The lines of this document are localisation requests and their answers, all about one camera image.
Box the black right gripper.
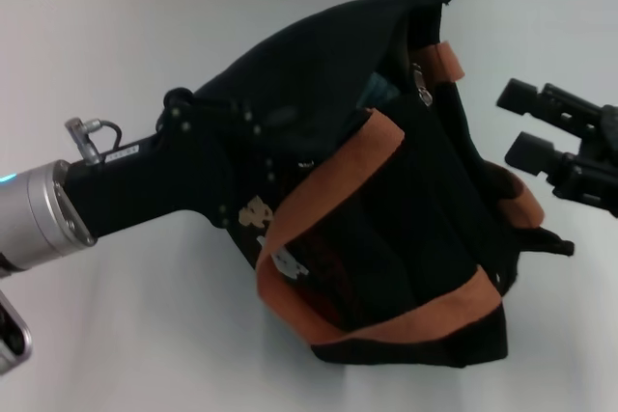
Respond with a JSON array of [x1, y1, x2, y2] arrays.
[[495, 78, 618, 218]]

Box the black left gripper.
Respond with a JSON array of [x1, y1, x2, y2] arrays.
[[62, 87, 300, 240]]

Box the black food bag orange straps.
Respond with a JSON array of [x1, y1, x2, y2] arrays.
[[163, 0, 576, 371]]

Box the metal zipper pull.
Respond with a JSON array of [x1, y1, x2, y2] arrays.
[[413, 63, 434, 107]]

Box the left gripper cable with plug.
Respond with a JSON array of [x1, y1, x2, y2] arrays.
[[65, 116, 123, 166]]

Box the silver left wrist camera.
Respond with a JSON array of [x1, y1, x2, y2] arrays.
[[0, 288, 34, 377]]

